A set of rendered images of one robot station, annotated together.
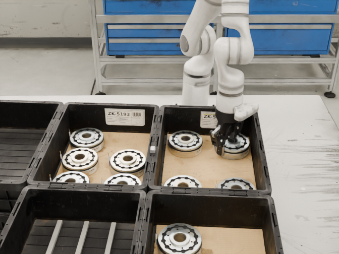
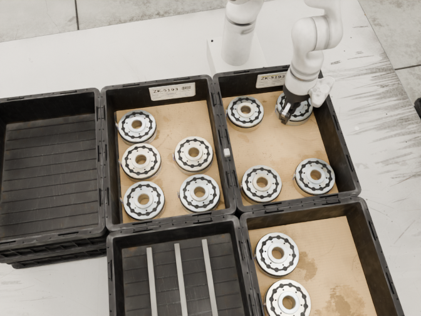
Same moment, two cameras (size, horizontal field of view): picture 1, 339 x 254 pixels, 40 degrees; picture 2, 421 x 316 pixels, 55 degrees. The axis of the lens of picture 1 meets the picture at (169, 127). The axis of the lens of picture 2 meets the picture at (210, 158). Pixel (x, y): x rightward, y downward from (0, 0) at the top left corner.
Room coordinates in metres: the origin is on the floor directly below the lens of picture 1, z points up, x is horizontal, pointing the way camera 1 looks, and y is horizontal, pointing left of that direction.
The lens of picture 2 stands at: (0.59, 0.19, 1.81)
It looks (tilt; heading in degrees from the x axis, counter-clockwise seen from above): 64 degrees down; 347
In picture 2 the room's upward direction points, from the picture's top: 1 degrees clockwise
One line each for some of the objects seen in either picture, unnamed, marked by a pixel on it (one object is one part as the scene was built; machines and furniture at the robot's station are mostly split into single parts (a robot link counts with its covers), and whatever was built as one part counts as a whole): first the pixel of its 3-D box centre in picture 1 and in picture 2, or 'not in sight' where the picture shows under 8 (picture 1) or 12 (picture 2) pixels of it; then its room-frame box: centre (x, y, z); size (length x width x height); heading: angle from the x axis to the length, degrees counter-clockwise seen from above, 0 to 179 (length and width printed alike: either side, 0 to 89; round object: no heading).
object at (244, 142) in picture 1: (232, 141); (294, 105); (1.15, -0.19, 0.86); 0.10 x 0.10 x 0.01
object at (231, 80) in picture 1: (228, 65); (307, 47); (1.13, -0.16, 1.12); 0.09 x 0.07 x 0.15; 88
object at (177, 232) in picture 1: (179, 238); (277, 252); (0.76, -0.02, 0.86); 0.05 x 0.05 x 0.01
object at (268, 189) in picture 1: (208, 146); (280, 131); (1.04, -0.11, 0.92); 0.40 x 0.30 x 0.02; 177
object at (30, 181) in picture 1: (101, 142); (164, 147); (1.06, 0.19, 0.92); 0.40 x 0.30 x 0.02; 177
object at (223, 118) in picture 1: (228, 118); (296, 92); (1.13, -0.17, 0.96); 0.08 x 0.08 x 0.09
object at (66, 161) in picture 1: (79, 159); (141, 160); (1.06, 0.26, 0.86); 0.10 x 0.10 x 0.01
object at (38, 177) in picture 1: (102, 157); (165, 156); (1.06, 0.19, 0.87); 0.40 x 0.30 x 0.11; 177
